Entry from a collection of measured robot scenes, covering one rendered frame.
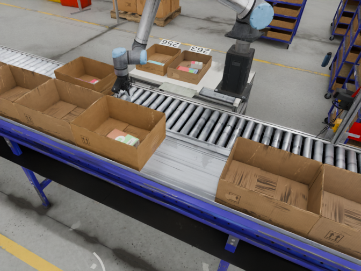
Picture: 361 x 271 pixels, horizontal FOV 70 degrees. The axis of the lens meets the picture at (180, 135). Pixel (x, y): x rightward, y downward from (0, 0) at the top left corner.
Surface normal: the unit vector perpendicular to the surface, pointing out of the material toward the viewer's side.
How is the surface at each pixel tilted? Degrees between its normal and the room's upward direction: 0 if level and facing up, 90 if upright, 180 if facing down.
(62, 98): 90
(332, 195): 0
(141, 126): 89
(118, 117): 89
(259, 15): 90
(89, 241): 0
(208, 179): 0
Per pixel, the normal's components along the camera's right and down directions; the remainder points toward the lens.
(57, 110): 0.02, -0.74
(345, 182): -0.41, 0.60
